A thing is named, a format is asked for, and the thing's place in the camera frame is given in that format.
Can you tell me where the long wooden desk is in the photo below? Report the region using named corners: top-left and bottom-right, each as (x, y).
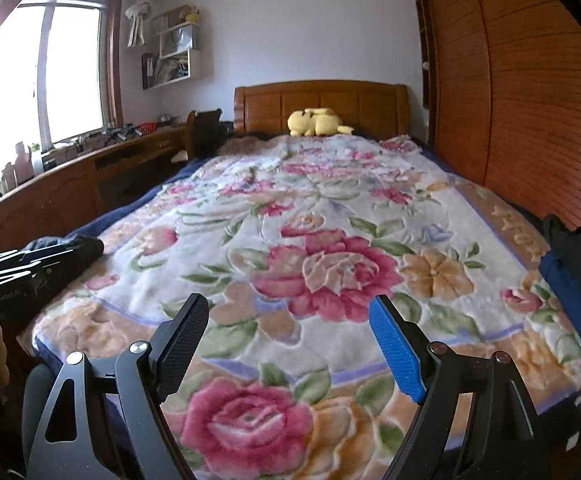
top-left (0, 126), bottom-right (186, 252)

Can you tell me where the wooden bed headboard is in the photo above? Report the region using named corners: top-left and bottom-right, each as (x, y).
top-left (234, 79), bottom-right (411, 141)

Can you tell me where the wooden chair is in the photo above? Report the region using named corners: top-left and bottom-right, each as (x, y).
top-left (184, 108), bottom-right (224, 159)

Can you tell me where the window with brown frame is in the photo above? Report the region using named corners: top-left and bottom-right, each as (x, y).
top-left (0, 0), bottom-right (123, 173)

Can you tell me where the black folded jacket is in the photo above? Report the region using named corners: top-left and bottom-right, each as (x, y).
top-left (22, 234), bottom-right (104, 284)

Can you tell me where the floral bed blanket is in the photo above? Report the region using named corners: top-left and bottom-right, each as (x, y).
top-left (31, 136), bottom-right (581, 479)

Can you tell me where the yellow plush toy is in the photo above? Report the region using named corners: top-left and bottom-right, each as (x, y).
top-left (287, 108), bottom-right (355, 136)

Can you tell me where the white wall shelf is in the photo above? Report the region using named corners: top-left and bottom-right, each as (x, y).
top-left (142, 4), bottom-right (202, 90)

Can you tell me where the tied white curtain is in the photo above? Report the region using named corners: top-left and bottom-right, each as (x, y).
top-left (124, 0), bottom-right (154, 49)

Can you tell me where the wooden louvered wardrobe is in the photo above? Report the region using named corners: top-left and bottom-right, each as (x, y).
top-left (419, 0), bottom-right (581, 228)

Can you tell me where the red basket on desk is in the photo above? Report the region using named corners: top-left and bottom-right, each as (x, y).
top-left (136, 122), bottom-right (157, 134)

